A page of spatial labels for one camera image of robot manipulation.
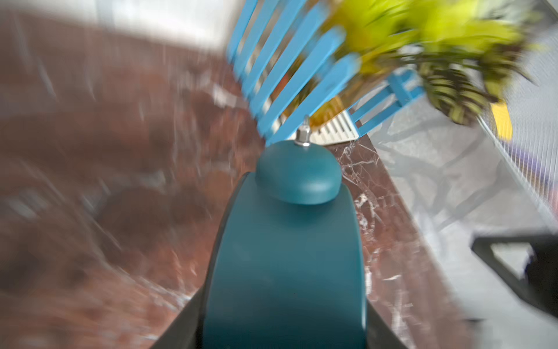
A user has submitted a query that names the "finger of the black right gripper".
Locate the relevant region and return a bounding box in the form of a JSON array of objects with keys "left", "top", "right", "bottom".
[{"left": 471, "top": 233, "right": 557, "bottom": 318}]

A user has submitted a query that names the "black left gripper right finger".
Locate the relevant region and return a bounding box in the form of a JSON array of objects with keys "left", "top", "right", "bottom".
[{"left": 366, "top": 300, "right": 407, "bottom": 349}]

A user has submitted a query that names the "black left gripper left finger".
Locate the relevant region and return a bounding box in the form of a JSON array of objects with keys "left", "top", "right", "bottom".
[{"left": 151, "top": 287, "right": 204, "bottom": 349}]

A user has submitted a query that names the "teal alarm clock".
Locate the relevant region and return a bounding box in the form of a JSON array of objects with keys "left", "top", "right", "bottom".
[{"left": 197, "top": 122, "right": 367, "bottom": 348}]

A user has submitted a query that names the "yellow toy spade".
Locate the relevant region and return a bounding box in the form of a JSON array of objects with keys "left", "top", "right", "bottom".
[{"left": 491, "top": 102, "right": 513, "bottom": 142}]

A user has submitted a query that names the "glass vase with plants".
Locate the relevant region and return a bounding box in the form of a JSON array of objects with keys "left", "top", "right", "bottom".
[{"left": 310, "top": 1, "right": 539, "bottom": 130}]

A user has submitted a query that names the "blue white slatted wooden shelf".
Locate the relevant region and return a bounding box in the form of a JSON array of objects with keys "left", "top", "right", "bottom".
[{"left": 226, "top": 1, "right": 424, "bottom": 145}]

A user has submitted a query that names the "white wire mesh basket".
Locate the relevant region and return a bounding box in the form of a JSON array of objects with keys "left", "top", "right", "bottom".
[{"left": 480, "top": 1, "right": 557, "bottom": 227}]

